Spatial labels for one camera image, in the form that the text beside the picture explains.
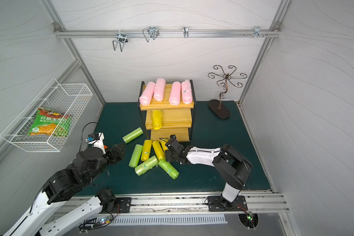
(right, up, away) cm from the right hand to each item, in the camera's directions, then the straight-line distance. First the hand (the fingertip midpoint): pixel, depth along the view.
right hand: (169, 153), depth 90 cm
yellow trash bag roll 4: (-7, +22, -5) cm, 24 cm away
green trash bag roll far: (-25, +10, +8) cm, 28 cm away
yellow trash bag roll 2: (-7, +2, +1) cm, 7 cm away
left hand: (-21, +9, -24) cm, 33 cm away
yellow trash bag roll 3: (-4, +7, +3) cm, 8 cm away
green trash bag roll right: (+2, -8, -8) cm, 12 cm away
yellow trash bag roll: (-15, +2, 0) cm, 15 cm away
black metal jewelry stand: (+35, +32, +29) cm, 55 cm away
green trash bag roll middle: (-13, -6, -7) cm, 15 cm away
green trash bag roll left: (-21, -2, -2) cm, 21 cm away
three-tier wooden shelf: (+5, +21, -3) cm, 22 cm away
